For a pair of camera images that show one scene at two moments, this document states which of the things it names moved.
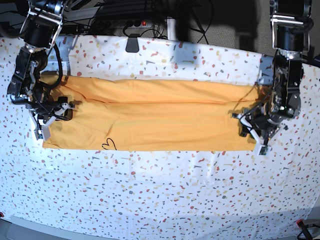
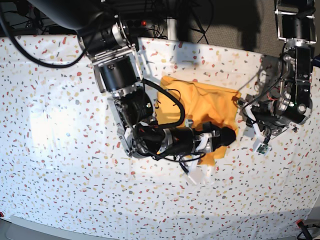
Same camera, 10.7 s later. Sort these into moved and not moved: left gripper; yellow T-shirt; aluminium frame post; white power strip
Moved: yellow T-shirt; left gripper
Not moved: white power strip; aluminium frame post
